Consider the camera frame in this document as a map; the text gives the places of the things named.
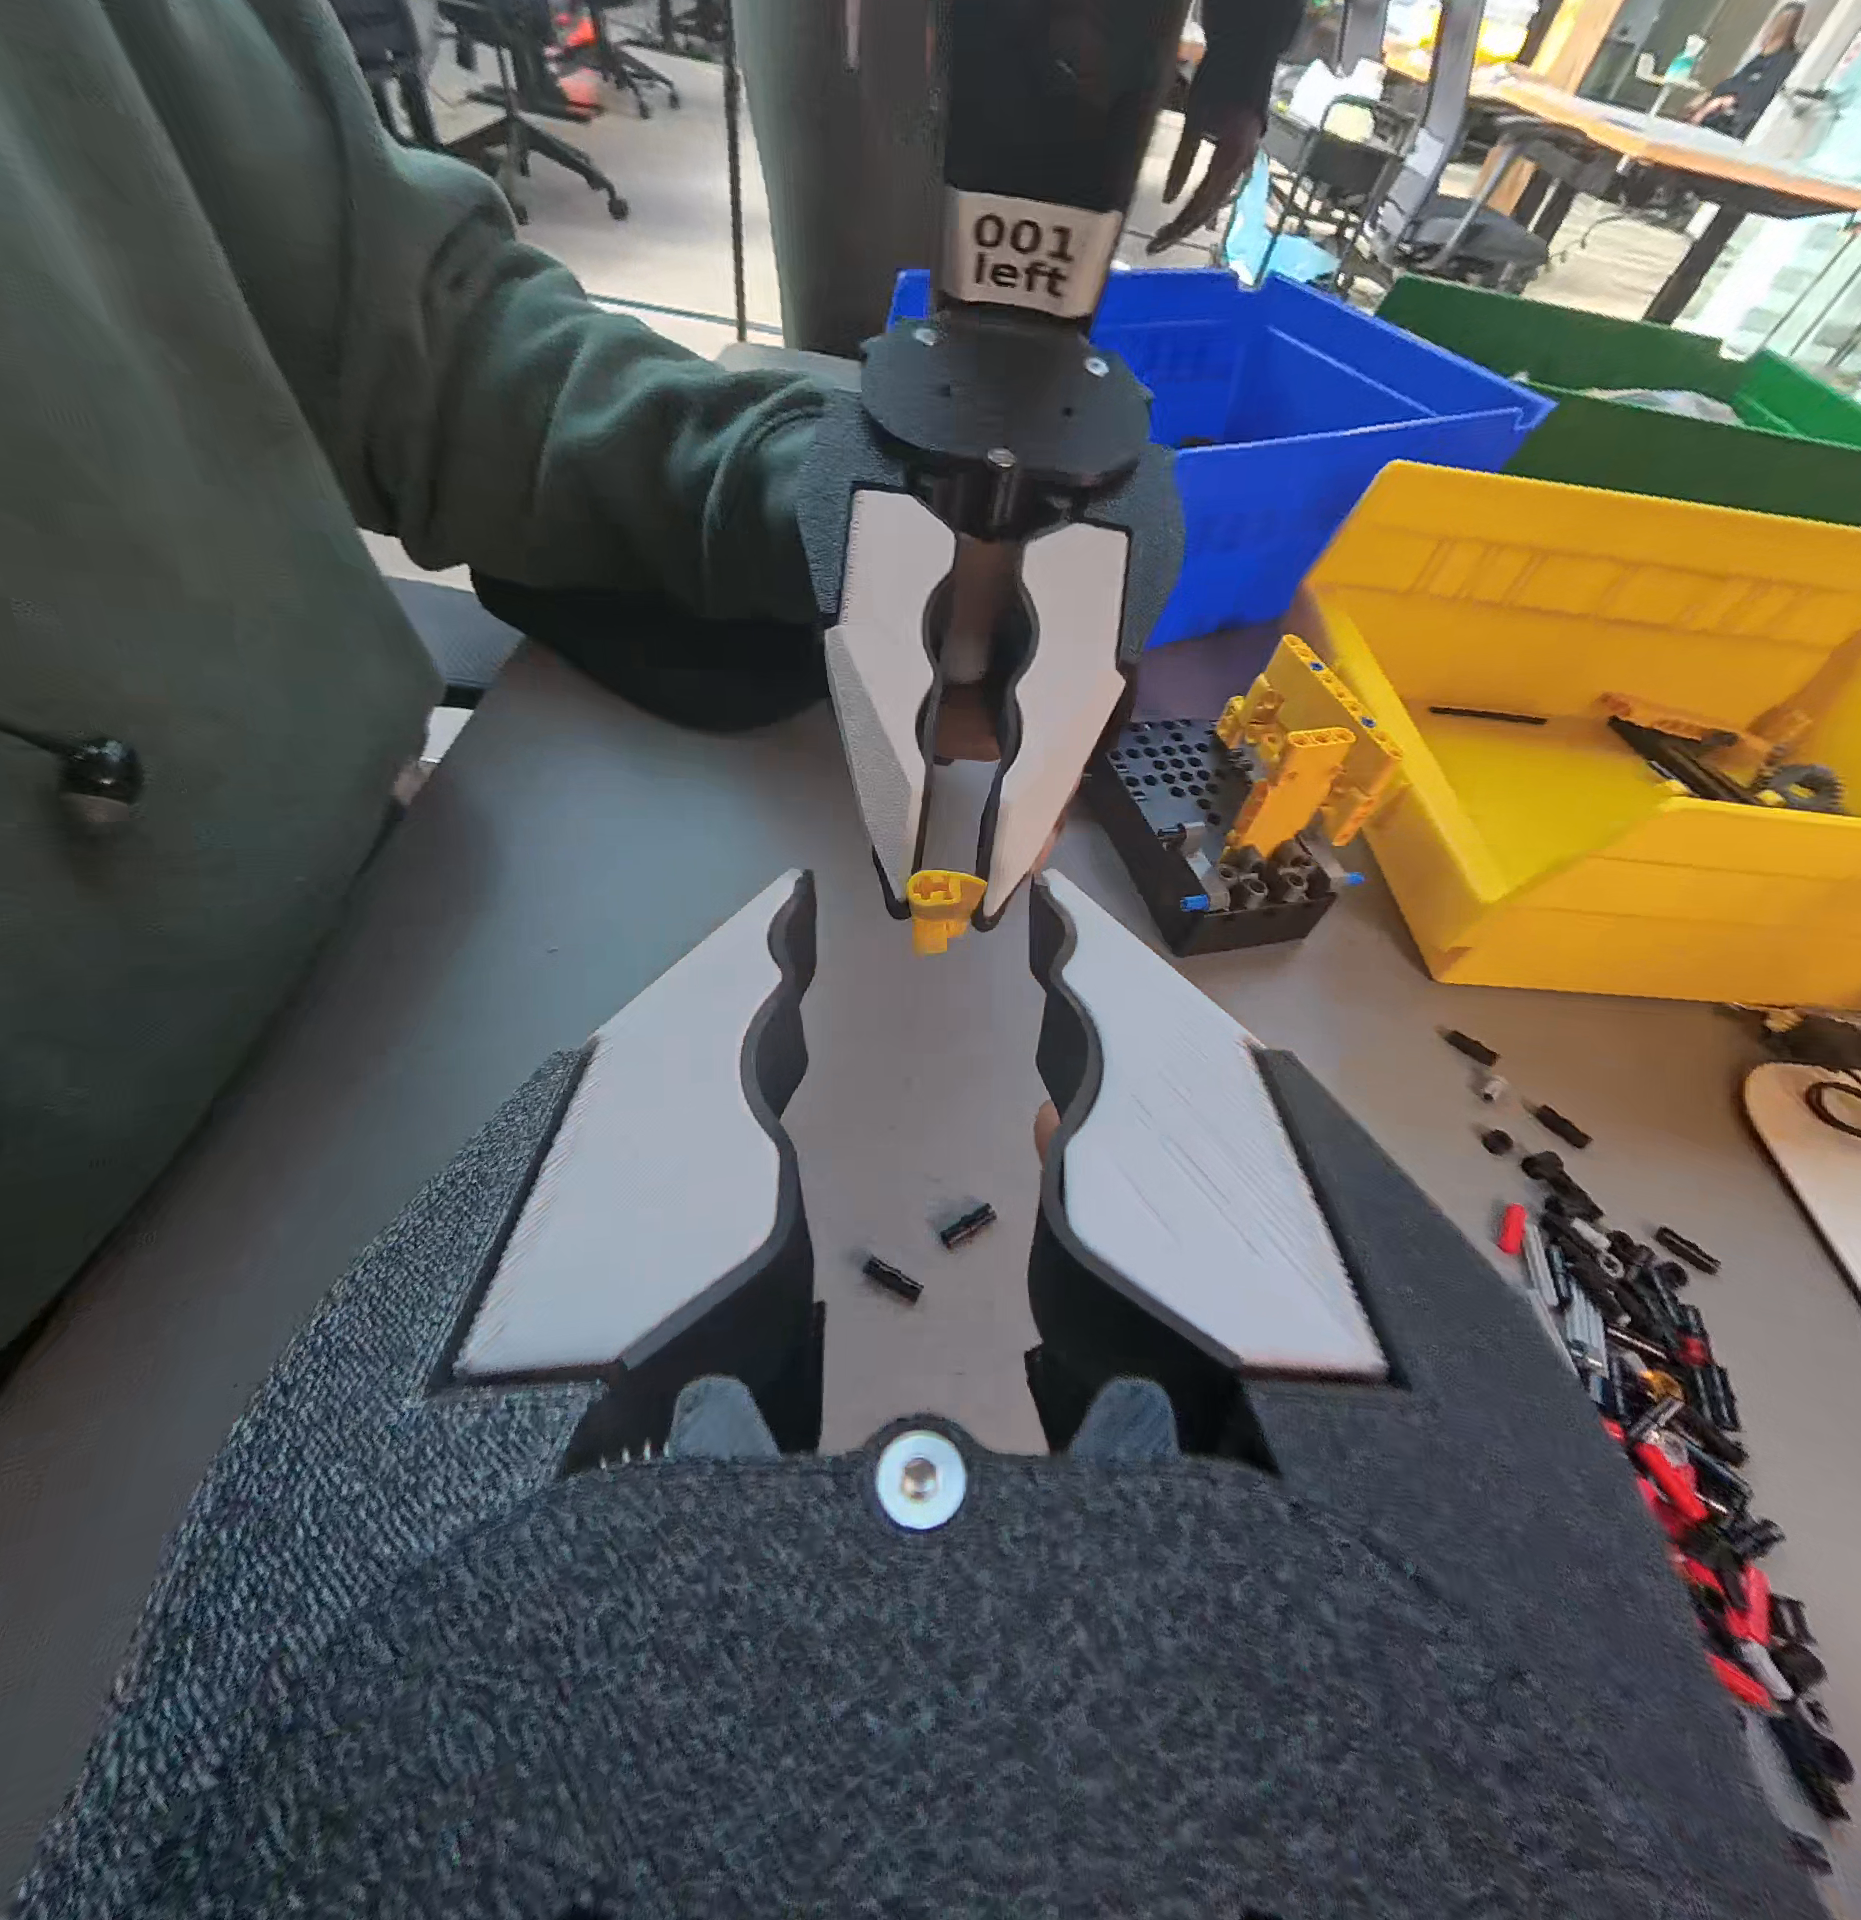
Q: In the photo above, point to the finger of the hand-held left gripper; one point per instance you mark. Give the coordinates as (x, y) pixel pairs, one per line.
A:
(1081, 660)
(877, 632)

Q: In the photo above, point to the black and yellow lego model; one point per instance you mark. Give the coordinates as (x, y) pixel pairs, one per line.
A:
(1171, 811)

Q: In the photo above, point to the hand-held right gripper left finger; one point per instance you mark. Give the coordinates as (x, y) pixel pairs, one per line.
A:
(645, 1199)

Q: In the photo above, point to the black power adapter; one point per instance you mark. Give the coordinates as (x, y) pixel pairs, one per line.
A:
(1830, 1038)

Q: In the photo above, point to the thin black lego axle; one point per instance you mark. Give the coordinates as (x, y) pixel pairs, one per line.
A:
(1485, 715)

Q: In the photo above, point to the wooden top desk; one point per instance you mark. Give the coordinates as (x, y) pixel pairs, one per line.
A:
(1695, 151)

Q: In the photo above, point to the wooden book stand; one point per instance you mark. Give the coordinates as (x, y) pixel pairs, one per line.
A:
(1830, 1247)

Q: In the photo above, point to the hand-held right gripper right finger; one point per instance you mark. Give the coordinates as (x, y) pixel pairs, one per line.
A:
(1216, 1199)

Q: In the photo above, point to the black mesh pad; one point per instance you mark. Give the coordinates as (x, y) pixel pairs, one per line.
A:
(645, 675)

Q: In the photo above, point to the blue plastic bin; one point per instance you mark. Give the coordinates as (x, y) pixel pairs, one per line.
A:
(1319, 421)

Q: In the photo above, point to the person's left hand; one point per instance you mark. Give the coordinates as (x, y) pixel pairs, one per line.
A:
(972, 734)

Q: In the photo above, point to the green plastic bin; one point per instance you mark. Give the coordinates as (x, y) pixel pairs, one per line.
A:
(1650, 465)

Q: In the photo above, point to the yellow lego connector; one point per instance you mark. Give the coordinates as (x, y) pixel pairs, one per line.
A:
(944, 897)

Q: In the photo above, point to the long black lego beam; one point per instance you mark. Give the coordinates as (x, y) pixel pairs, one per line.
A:
(1695, 767)

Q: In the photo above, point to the dark lego gear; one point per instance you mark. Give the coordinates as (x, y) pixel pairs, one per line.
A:
(1803, 788)

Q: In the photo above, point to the office chair with blue seat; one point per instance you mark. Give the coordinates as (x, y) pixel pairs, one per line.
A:
(1291, 181)

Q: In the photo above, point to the clear plastic bags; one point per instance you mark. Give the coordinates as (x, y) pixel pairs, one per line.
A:
(1665, 400)

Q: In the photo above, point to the person's right hand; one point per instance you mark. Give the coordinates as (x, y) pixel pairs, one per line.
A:
(1047, 1133)

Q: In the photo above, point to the pile of small lego pins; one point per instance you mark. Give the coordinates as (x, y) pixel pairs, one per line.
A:
(1650, 1350)

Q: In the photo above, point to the yellow plastic bin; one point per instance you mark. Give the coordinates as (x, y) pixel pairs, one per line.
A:
(1621, 902)

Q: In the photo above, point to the black office chair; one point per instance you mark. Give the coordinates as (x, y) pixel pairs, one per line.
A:
(1469, 211)
(524, 104)

